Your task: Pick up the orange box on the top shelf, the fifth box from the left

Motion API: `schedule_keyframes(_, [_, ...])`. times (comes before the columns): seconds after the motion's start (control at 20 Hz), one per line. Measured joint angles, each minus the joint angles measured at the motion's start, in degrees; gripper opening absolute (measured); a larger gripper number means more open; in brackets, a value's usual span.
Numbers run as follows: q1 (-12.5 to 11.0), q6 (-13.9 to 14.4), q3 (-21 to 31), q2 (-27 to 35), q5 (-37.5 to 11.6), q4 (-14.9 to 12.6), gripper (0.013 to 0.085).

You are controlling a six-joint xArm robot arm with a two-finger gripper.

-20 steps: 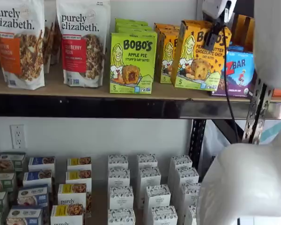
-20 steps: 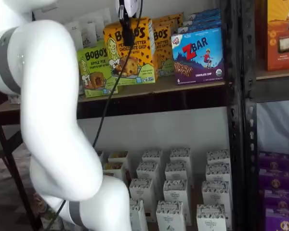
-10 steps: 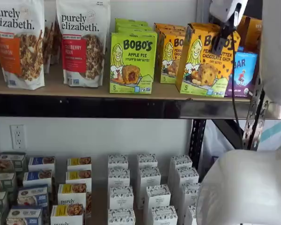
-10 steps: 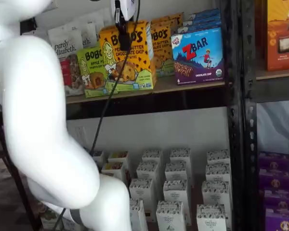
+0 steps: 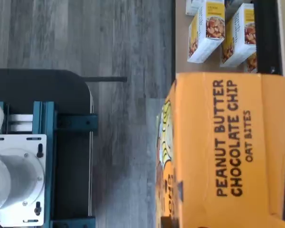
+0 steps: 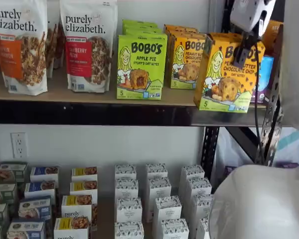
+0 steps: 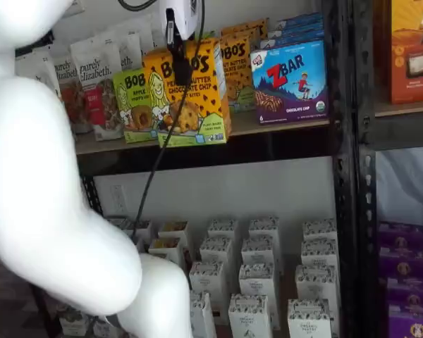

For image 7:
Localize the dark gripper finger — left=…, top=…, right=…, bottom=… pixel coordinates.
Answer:
left=165, top=9, right=193, bottom=81

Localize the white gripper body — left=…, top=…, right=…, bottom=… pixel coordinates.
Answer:
left=160, top=0, right=202, bottom=40

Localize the orange Bobo's peanut butter box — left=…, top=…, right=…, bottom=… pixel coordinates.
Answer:
left=221, top=17, right=270, bottom=35
left=142, top=37, right=233, bottom=148
left=220, top=35, right=254, bottom=113
left=221, top=26, right=261, bottom=42

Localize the blue purple Zbar box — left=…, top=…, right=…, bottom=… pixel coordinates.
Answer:
left=276, top=12, right=324, bottom=28
left=267, top=20, right=325, bottom=38
left=260, top=30, right=326, bottom=49
left=250, top=39, right=329, bottom=126

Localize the purely elizabeth box yellow label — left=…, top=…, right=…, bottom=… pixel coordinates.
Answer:
left=148, top=237, right=183, bottom=268
left=157, top=220, right=190, bottom=246

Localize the white box blue label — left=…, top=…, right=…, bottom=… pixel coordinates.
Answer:
left=121, top=220, right=152, bottom=244
left=91, top=316, right=119, bottom=338

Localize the white patterned pantry box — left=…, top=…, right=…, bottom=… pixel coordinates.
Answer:
left=189, top=262, right=229, bottom=314
left=248, top=217, right=281, bottom=247
left=238, top=263, right=281, bottom=330
left=228, top=294, right=273, bottom=338
left=288, top=299, right=334, bottom=338
left=189, top=290, right=218, bottom=338
left=207, top=220, right=239, bottom=247
left=200, top=236, right=235, bottom=274
left=300, top=239, right=339, bottom=270
left=241, top=235, right=278, bottom=272
left=295, top=264, right=339, bottom=307
left=302, top=218, right=338, bottom=244

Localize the grey-green granola box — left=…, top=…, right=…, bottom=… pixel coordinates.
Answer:
left=104, top=216, right=128, bottom=230
left=58, top=306, right=92, bottom=337

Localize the large orange snack box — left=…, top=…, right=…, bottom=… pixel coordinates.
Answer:
left=389, top=0, right=423, bottom=105

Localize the purple snack box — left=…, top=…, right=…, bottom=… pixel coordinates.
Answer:
left=378, top=221, right=423, bottom=249
left=386, top=277, right=423, bottom=311
left=378, top=246, right=423, bottom=279
left=387, top=306, right=423, bottom=338

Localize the white granola bag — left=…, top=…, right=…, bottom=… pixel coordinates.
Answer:
left=126, top=13, right=157, bottom=59
left=104, top=30, right=145, bottom=71

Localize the purely elizabeth bag red label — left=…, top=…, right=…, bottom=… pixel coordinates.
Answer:
left=70, top=38, right=125, bottom=142

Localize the black metal shelf frame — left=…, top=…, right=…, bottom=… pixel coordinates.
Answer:
left=75, top=0, right=359, bottom=338
left=352, top=0, right=423, bottom=338

